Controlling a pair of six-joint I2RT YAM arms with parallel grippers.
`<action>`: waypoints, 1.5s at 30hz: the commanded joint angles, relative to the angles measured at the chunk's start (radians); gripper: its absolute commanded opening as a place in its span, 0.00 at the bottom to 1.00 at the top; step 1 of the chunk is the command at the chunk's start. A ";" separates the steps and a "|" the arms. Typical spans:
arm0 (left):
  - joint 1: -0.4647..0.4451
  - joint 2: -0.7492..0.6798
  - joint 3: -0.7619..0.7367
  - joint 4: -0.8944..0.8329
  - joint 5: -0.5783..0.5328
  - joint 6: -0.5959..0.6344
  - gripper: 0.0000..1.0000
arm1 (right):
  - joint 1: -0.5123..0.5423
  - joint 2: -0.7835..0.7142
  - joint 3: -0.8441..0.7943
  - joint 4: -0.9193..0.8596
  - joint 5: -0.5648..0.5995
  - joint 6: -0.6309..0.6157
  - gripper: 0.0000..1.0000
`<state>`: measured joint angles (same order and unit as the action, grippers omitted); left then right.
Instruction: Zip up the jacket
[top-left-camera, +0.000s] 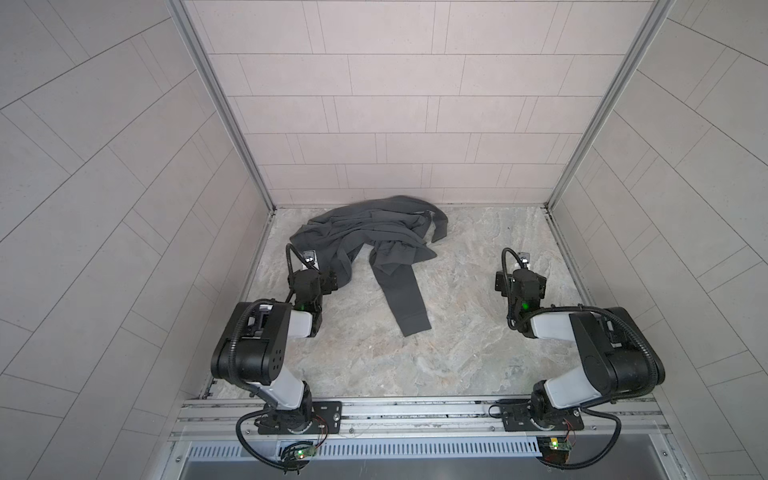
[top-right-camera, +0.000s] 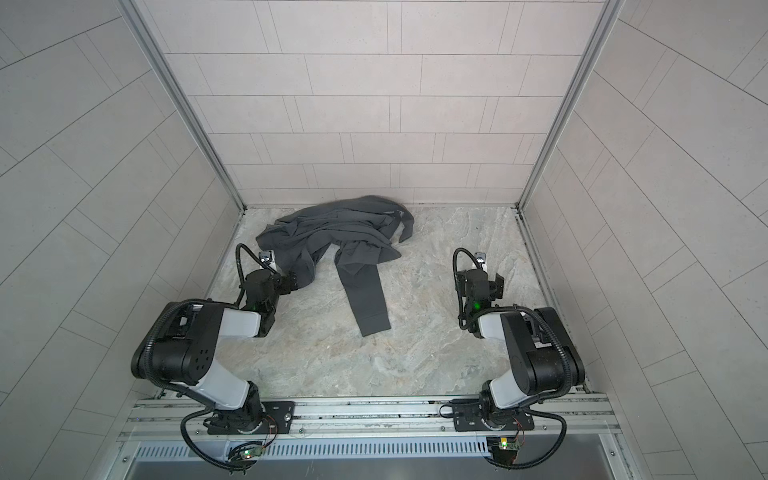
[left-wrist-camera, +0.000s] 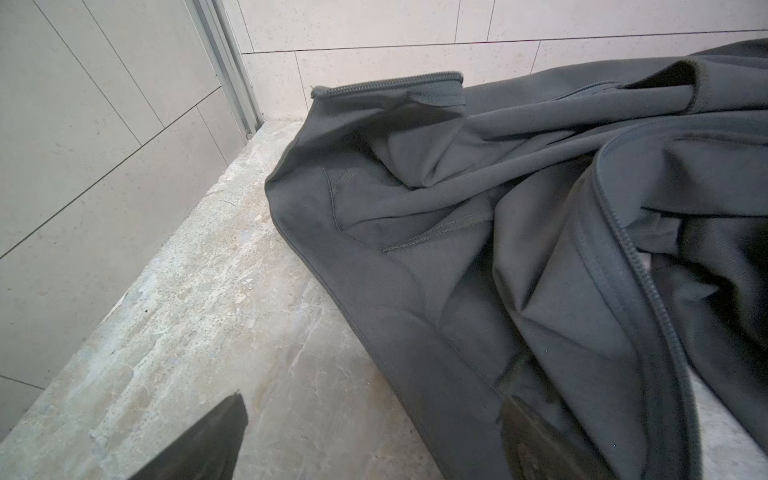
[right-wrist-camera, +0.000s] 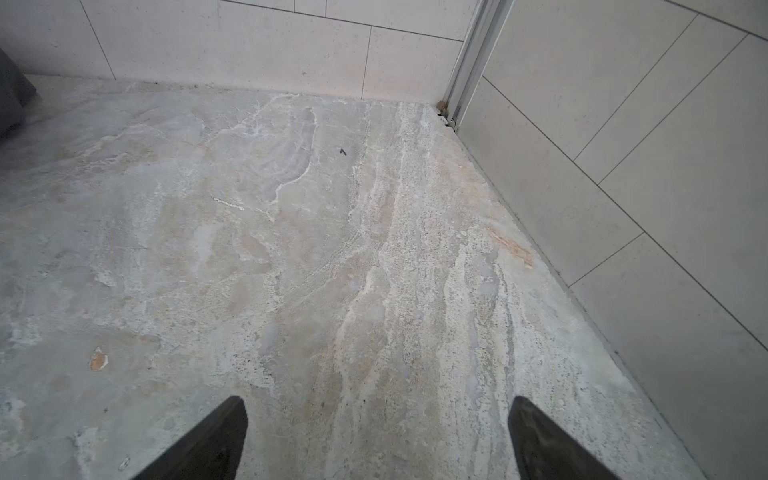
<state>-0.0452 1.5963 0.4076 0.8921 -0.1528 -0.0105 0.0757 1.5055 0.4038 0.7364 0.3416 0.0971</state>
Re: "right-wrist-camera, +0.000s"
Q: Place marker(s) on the aluminium right corner post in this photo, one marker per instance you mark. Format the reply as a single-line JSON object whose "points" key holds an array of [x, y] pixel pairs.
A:
{"points": [[486, 26]]}

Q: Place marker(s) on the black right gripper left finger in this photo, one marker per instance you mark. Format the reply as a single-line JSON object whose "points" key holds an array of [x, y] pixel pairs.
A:
{"points": [[211, 450]]}

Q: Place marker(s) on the dark grey zip jacket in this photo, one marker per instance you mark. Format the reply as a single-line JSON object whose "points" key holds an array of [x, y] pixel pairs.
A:
{"points": [[16, 92]]}

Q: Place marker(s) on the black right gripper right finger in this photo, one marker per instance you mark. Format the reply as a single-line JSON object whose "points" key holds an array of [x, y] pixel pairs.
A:
{"points": [[543, 450]]}

